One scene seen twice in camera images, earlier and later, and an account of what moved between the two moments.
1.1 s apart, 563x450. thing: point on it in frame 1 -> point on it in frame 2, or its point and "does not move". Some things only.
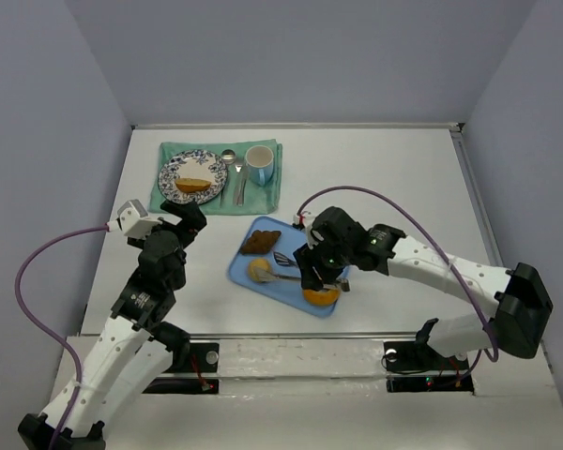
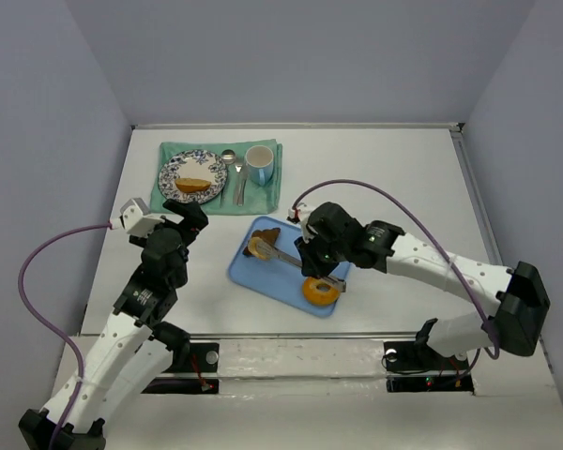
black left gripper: [188, 217] does not move
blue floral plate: [192, 164] does not move
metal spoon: [228, 157] does not move
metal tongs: [262, 275] -> [267, 251]
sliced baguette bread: [192, 185] does not move
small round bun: [257, 262] -> [260, 247]
